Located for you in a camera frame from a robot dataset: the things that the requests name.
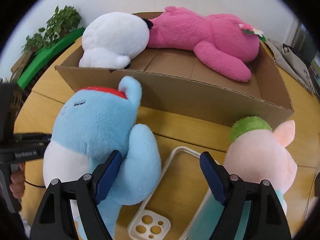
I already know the light blue plush cat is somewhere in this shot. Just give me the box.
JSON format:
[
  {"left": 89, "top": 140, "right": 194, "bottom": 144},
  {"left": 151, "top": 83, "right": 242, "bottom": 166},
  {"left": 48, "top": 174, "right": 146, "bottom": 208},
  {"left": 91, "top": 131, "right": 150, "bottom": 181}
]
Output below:
[{"left": 43, "top": 76, "right": 162, "bottom": 235}]

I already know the pink plush bear toy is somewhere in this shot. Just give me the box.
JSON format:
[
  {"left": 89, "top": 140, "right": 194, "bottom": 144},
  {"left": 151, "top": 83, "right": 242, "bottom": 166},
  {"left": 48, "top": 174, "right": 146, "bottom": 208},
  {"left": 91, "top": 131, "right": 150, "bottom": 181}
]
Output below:
[{"left": 148, "top": 6, "right": 266, "bottom": 82}]

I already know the person's left hand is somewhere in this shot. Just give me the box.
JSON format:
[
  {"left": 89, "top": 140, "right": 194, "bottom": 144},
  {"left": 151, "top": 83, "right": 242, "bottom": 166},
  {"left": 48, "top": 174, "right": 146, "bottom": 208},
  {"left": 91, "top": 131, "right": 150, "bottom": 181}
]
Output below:
[{"left": 10, "top": 163, "right": 25, "bottom": 199}]

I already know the small brown cardboard box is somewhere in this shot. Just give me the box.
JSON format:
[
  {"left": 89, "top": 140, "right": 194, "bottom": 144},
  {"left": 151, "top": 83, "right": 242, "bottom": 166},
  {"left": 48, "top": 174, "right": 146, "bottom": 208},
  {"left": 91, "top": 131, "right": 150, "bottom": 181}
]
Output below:
[{"left": 10, "top": 51, "right": 33, "bottom": 82}]

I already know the peach plush pig green hair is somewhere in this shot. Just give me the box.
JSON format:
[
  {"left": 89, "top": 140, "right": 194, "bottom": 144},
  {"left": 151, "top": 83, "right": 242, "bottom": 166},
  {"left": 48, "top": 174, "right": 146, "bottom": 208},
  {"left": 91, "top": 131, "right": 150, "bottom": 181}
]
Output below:
[{"left": 223, "top": 116, "right": 297, "bottom": 212}]

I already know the green mat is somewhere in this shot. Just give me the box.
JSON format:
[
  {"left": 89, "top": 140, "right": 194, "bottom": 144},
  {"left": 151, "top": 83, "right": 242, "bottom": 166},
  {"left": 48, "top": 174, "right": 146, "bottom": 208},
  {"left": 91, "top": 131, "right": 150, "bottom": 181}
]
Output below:
[{"left": 17, "top": 27, "right": 85, "bottom": 89}]

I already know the clear phone case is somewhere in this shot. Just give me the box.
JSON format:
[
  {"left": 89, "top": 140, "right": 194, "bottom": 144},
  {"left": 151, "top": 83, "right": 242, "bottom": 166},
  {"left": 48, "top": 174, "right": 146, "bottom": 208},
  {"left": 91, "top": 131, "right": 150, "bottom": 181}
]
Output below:
[{"left": 127, "top": 146, "right": 223, "bottom": 239}]

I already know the green potted plant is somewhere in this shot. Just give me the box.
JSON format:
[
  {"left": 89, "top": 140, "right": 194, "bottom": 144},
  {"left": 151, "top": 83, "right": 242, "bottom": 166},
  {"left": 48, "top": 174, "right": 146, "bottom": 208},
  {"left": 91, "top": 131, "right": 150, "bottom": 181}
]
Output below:
[{"left": 22, "top": 5, "right": 82, "bottom": 53}]

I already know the white plush toy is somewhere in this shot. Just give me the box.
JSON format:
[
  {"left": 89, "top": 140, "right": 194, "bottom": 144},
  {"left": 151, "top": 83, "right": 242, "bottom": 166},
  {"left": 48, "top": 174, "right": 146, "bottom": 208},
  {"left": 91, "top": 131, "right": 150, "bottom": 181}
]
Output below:
[{"left": 79, "top": 12, "right": 153, "bottom": 69}]

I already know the grey cloth bag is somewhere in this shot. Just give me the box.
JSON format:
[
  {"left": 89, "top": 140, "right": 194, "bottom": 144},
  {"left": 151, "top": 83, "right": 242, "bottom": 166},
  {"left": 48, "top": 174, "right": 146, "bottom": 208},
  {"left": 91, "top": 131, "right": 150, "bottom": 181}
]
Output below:
[{"left": 265, "top": 38, "right": 316, "bottom": 94}]

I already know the black cable on table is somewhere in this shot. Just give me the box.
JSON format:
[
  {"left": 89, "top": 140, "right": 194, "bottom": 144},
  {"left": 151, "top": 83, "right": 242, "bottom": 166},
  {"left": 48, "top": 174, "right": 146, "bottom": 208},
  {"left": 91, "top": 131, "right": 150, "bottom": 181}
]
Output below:
[{"left": 24, "top": 179, "right": 47, "bottom": 189}]

